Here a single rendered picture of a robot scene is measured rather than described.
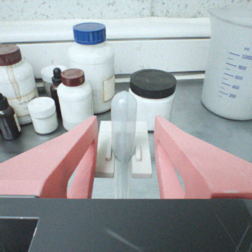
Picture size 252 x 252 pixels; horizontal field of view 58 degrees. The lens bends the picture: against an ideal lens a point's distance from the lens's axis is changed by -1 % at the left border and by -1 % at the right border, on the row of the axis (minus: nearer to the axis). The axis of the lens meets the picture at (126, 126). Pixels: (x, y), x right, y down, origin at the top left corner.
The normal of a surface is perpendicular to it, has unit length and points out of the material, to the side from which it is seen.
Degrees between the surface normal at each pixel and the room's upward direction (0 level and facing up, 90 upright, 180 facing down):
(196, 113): 0
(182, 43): 90
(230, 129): 0
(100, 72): 91
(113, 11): 90
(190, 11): 90
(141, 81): 1
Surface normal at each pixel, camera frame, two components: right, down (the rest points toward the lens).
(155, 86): 0.02, -0.78
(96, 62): 0.36, 0.59
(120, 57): 0.15, 0.62
